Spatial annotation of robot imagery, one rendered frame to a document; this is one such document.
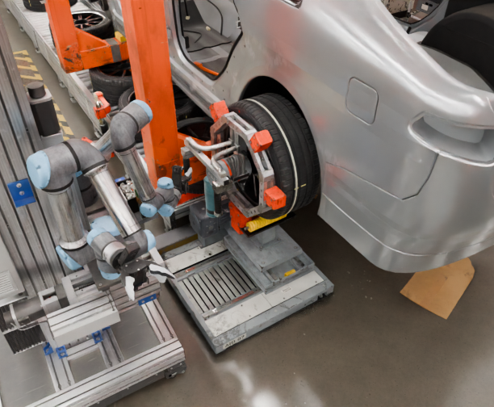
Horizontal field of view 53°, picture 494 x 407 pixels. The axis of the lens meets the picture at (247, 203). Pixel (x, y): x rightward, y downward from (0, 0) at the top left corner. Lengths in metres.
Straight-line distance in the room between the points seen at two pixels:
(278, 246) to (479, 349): 1.26
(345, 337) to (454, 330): 0.64
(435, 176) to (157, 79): 1.46
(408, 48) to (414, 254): 0.84
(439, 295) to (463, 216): 1.33
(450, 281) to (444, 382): 0.73
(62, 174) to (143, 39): 0.97
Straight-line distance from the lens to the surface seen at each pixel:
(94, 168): 1.81
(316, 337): 2.93
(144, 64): 2.57
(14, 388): 2.74
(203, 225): 3.01
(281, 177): 2.40
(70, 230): 1.95
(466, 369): 3.04
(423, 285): 3.32
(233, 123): 2.48
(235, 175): 2.35
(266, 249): 3.04
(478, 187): 1.96
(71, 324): 2.18
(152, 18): 2.51
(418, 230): 2.06
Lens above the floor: 2.40
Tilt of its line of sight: 40 degrees down
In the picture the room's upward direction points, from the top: straight up
